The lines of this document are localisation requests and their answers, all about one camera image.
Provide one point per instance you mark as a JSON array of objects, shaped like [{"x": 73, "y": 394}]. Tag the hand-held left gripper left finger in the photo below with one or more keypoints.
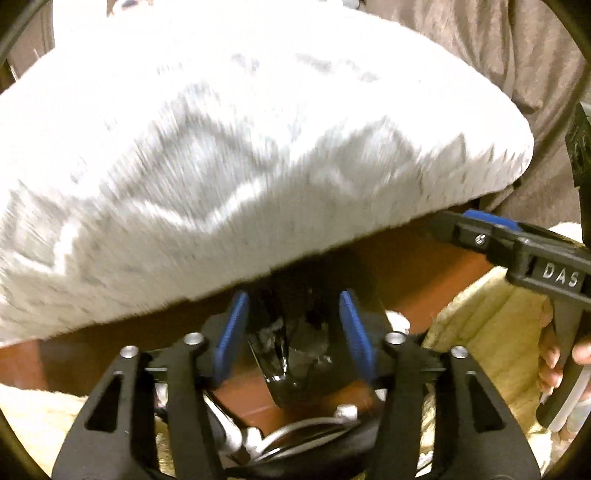
[{"x": 231, "y": 341}]

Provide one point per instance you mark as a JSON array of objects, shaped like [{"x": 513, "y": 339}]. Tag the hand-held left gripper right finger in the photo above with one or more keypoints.
[{"x": 358, "y": 337}]

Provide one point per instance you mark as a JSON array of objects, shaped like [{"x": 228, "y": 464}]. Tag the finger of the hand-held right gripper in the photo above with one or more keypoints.
[
  {"x": 581, "y": 143},
  {"x": 489, "y": 220}
]

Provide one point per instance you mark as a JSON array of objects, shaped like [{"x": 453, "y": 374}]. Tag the black plastic bag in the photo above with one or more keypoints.
[{"x": 295, "y": 323}]

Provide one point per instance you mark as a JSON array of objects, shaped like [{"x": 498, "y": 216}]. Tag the person's right hand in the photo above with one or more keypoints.
[{"x": 547, "y": 355}]

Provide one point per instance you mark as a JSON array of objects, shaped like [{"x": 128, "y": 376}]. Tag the cream fluffy rug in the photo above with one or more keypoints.
[{"x": 485, "y": 332}]

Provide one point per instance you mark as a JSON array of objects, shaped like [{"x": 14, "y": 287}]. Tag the brown curtain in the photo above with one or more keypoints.
[{"x": 485, "y": 69}]

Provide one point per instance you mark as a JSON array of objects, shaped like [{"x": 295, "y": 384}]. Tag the grey textured plush blanket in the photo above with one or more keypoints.
[{"x": 231, "y": 161}]

